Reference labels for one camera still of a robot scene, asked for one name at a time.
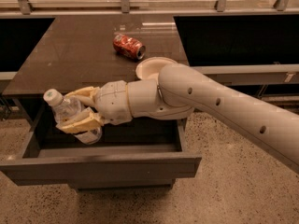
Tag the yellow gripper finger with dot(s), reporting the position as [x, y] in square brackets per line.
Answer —
[85, 95]
[86, 120]

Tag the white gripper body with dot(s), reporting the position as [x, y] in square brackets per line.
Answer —
[112, 102]

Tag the clear plastic water bottle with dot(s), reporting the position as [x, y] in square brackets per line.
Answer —
[65, 109]

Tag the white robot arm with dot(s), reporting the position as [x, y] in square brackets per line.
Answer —
[174, 94]

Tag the dark grey drawer cabinet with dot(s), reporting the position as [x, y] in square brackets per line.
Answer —
[77, 52]

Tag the open grey top drawer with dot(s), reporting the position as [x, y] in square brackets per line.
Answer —
[143, 152]

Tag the white paper bowl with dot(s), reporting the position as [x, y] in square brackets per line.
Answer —
[151, 67]

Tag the red soda can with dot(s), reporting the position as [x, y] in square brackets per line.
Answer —
[129, 47]

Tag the grey bench rail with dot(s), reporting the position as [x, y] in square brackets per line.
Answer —
[269, 74]

